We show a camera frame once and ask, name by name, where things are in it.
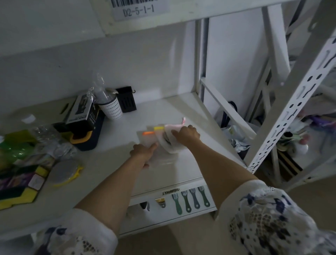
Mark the person's left hand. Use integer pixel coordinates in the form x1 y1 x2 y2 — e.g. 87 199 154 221
130 143 159 169

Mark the person's right hand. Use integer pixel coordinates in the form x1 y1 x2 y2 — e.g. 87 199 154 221
172 125 201 148

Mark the clear packet with orange label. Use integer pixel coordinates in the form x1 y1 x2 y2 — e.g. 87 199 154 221
136 129 176 166

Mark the person's right forearm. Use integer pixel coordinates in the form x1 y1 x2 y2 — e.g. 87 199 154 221
182 139 260 212

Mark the person's left forearm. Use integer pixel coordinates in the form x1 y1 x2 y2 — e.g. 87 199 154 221
73 154 147 237

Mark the pink cloth packet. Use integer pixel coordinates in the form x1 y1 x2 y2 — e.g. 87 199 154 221
165 117 186 132

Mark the white box with comb print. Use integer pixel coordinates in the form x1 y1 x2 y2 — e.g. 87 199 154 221
118 177 218 238

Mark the dark blue bag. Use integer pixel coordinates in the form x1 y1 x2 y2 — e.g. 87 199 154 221
220 101 238 130

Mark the white diagonal rack brace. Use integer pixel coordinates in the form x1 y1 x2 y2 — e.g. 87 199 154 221
200 77 257 141

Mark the grey crumpled plastic bag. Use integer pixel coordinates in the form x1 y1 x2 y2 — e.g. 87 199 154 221
222 123 260 153

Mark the black slotted holder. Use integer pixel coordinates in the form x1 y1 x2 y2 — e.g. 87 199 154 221
116 86 137 113

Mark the white dotted cup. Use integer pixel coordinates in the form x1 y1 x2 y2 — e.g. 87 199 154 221
99 95 123 121

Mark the navy and yellow tool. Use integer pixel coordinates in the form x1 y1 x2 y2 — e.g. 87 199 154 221
53 112 105 151

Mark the black product box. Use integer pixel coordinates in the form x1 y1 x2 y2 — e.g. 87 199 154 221
65 94 101 130

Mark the clear crinkled plastic wrap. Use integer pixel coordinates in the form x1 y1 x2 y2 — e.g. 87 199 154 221
87 74 118 105

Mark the white floral left sleeve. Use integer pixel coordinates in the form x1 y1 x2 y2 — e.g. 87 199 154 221
34 208 118 255

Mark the white floral sleeve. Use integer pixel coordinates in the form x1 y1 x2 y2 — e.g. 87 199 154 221
215 179 336 255
34 208 118 255

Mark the clear plastic bottle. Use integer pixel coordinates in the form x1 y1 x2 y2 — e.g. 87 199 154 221
22 114 76 161

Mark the white round toy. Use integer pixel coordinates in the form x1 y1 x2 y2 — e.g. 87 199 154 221
295 143 309 156

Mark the yellow green scouring pad pack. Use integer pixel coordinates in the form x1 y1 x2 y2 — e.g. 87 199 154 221
0 154 55 211

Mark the white floral right sleeve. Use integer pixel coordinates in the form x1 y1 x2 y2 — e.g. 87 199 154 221
215 179 336 255

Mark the white barcode label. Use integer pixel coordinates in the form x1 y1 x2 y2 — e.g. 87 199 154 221
111 0 163 22

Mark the green sponge pack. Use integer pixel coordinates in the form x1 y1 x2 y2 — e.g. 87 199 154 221
0 130 37 171

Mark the purple packet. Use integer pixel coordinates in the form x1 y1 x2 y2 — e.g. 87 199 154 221
309 115 336 130

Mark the grey scrubber with yellow handle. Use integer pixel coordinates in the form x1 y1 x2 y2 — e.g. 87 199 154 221
48 159 84 187

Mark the white perforated rack post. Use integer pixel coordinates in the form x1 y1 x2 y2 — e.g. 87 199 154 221
246 37 336 174

